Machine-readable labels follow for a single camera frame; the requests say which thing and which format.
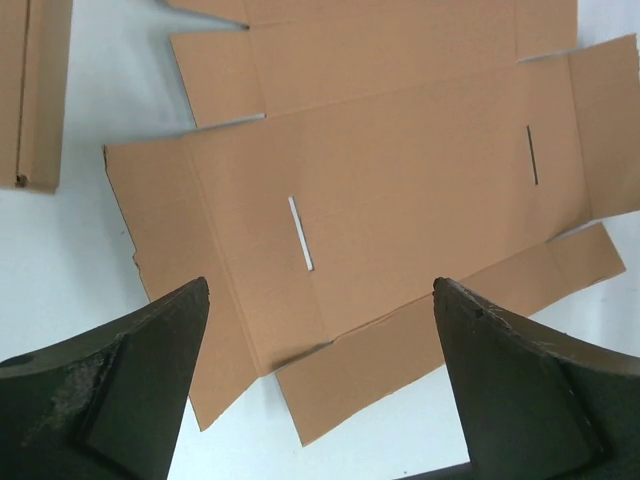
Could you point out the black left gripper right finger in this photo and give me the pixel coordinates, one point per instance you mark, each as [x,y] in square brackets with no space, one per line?
[532,400]

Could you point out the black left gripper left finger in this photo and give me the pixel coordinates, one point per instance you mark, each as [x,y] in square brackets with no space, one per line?
[107,403]

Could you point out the brown cardboard box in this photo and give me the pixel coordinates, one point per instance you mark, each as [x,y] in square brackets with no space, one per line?
[35,41]
[347,154]

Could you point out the folded brown cardboard box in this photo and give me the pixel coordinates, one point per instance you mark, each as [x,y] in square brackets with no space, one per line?
[35,41]

